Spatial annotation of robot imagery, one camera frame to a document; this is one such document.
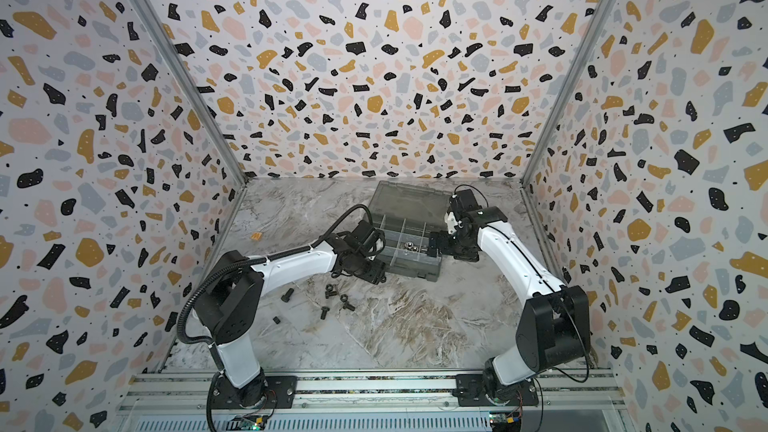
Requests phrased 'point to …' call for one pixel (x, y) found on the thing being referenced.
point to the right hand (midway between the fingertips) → (438, 247)
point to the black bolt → (349, 306)
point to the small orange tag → (256, 236)
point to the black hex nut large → (329, 287)
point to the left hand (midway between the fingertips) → (379, 268)
